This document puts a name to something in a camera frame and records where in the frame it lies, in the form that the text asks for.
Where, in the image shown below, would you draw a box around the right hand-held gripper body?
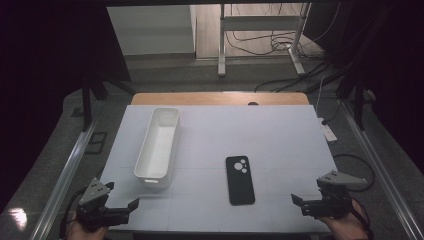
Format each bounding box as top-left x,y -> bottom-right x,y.
301,170 -> 368,220

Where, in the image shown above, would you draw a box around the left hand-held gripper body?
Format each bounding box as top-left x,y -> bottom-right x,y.
75,177 -> 131,233

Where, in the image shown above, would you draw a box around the white plastic storage bin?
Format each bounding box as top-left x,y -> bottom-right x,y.
133,107 -> 181,190

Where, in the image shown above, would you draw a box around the black phone case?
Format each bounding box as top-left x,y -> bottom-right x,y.
225,155 -> 256,206

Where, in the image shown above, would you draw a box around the person's left hand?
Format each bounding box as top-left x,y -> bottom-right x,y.
66,213 -> 109,240

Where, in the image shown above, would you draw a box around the person's right hand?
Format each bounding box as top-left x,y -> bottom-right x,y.
316,200 -> 371,240

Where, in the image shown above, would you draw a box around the black floor socket plates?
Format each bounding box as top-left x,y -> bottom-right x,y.
84,131 -> 108,155

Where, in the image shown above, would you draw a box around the white power strip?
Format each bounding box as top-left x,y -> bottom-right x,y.
318,117 -> 338,143

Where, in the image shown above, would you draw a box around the white board table cover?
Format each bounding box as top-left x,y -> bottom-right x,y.
99,104 -> 338,234

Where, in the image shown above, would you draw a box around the black metal stand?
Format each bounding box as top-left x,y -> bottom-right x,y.
334,66 -> 378,131
71,74 -> 136,133

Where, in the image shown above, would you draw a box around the dark curtain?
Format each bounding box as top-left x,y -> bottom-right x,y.
0,0 -> 132,214
303,0 -> 424,174

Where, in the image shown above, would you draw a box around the wooden table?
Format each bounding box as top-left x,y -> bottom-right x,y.
130,92 -> 311,107

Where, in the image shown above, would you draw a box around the white cabinet panel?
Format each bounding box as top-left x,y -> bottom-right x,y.
107,4 -> 198,57

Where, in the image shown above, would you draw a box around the left hand-held gripper cable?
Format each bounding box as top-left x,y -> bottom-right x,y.
59,187 -> 88,239

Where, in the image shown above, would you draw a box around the hand-held gripper cable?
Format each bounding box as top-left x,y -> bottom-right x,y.
349,195 -> 375,240
59,187 -> 88,239

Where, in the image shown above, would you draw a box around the right hand-held gripper cable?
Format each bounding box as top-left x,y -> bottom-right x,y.
349,195 -> 375,240

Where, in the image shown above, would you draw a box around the aluminium floor rail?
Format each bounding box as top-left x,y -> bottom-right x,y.
339,99 -> 424,240
29,119 -> 101,240

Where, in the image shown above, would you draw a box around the black looped floor cable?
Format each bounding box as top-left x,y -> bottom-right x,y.
332,153 -> 376,193

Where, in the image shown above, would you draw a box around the tangled black floor cables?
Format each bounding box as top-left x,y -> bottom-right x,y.
224,3 -> 344,94

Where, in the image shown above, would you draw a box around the white metal desk frame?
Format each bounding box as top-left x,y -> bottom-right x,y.
217,3 -> 313,78

